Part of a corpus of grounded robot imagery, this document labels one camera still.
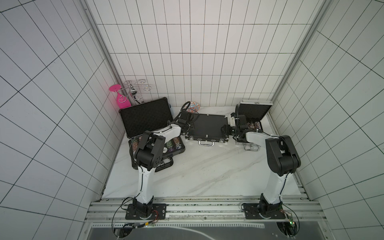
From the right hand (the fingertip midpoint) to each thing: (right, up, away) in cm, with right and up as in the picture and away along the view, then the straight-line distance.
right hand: (226, 125), depth 102 cm
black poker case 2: (-53, +7, 0) cm, 53 cm away
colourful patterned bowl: (-22, +15, +16) cm, 31 cm away
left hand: (-25, -1, +1) cm, 25 cm away
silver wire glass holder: (-62, +25, -10) cm, 67 cm away
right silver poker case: (+17, +8, +1) cm, 19 cm away
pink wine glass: (-74, +18, +3) cm, 76 cm away
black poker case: (-13, -2, -4) cm, 14 cm away
